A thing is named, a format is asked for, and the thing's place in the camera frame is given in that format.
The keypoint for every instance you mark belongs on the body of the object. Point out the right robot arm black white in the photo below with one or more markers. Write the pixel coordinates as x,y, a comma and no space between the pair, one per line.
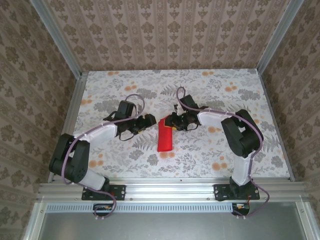
240,140

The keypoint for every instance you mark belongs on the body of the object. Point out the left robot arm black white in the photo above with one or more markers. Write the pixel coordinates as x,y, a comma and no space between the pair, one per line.
80,162

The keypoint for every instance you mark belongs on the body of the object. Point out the grey metal sheet panel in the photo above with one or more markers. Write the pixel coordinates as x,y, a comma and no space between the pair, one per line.
170,227

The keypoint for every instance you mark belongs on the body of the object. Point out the aluminium lower frame rail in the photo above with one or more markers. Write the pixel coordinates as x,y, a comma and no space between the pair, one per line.
35,222
306,222

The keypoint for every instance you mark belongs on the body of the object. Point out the aluminium upright post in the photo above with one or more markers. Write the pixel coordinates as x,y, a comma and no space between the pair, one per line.
275,37
59,37

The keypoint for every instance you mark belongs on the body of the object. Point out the red paper sheet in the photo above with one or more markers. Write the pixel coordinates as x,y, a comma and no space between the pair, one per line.
165,140

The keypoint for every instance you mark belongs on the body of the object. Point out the floral table cover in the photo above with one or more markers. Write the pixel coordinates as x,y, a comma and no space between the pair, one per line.
150,165

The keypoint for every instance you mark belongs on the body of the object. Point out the aluminium side rail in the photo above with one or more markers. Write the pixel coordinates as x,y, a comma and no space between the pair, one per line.
275,125
71,120

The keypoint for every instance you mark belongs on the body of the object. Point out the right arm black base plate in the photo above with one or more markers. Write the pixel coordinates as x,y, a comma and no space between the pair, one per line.
221,192

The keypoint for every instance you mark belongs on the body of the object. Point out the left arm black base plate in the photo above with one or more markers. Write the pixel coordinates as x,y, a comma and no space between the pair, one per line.
120,192

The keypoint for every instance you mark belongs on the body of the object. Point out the aluminium front rail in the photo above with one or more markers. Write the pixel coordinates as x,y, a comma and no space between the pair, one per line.
170,190

